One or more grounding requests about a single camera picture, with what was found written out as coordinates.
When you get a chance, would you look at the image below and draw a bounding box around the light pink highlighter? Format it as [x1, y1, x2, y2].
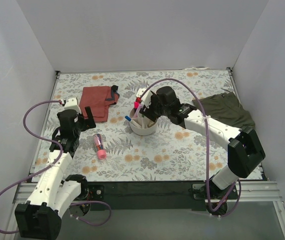
[133, 104, 144, 118]

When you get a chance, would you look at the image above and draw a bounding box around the white round divided organizer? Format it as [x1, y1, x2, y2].
[129, 108, 158, 136]

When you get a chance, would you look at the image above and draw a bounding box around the pink clear pencil case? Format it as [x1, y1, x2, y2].
[93, 134, 107, 160]

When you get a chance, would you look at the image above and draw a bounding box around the blue cap white marker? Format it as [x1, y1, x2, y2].
[125, 115, 141, 128]

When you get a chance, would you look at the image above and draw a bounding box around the pink black highlighter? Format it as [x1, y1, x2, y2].
[134, 101, 140, 111]

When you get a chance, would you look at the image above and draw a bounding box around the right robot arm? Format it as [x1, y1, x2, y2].
[136, 86, 266, 199]

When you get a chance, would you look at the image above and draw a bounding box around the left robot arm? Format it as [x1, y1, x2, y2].
[14, 104, 96, 240]

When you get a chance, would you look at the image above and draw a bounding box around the red folded cloth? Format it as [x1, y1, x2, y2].
[79, 85, 120, 123]

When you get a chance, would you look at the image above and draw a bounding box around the floral patterned table mat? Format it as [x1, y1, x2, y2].
[31, 69, 265, 182]

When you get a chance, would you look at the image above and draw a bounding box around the olive green folded cloth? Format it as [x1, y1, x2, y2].
[199, 92, 256, 129]

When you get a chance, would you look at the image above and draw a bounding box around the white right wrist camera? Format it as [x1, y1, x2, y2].
[136, 88, 153, 108]

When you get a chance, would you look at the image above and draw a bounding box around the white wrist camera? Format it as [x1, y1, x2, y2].
[60, 96, 81, 114]
[136, 88, 153, 108]

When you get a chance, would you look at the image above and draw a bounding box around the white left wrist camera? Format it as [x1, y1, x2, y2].
[60, 96, 81, 114]

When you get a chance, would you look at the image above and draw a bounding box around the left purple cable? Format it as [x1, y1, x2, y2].
[0, 99, 112, 235]

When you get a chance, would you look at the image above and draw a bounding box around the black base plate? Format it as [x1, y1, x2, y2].
[80, 181, 207, 211]

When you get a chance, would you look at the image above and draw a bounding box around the aluminium frame rail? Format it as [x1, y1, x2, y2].
[13, 180, 283, 203]

